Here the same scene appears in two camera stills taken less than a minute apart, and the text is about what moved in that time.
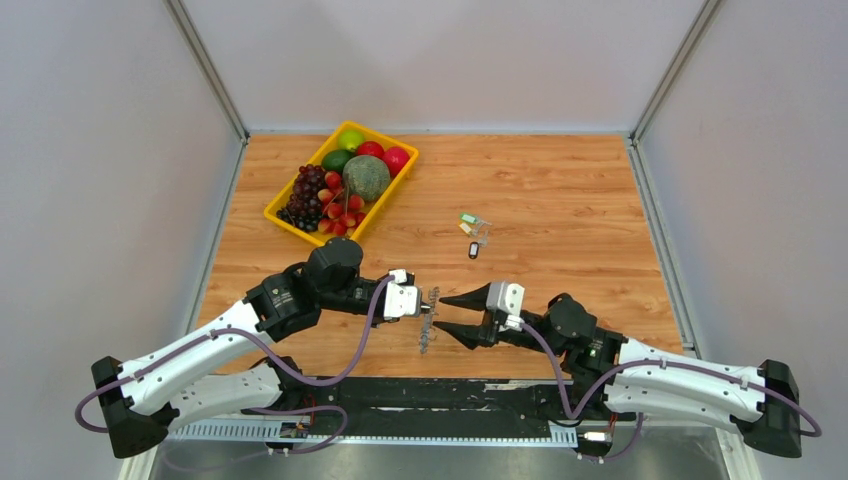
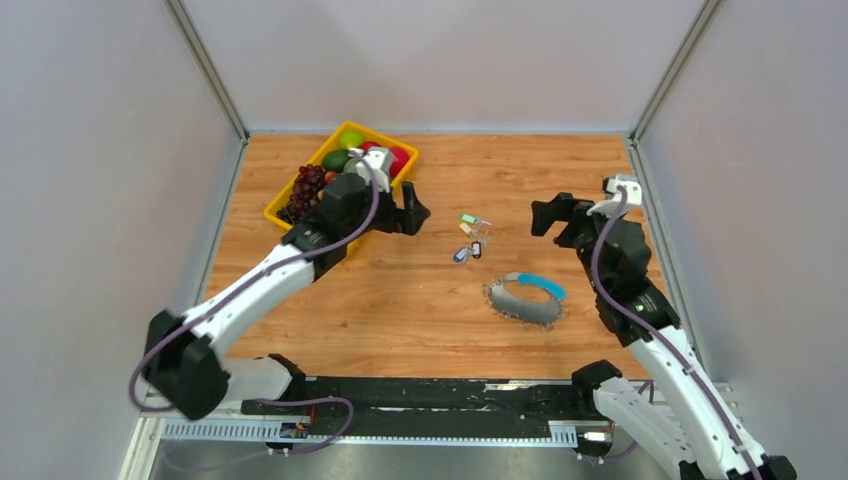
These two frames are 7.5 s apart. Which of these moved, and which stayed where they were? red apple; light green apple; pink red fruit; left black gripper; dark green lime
Moved: left black gripper
Stayed: red apple; pink red fruit; dark green lime; light green apple
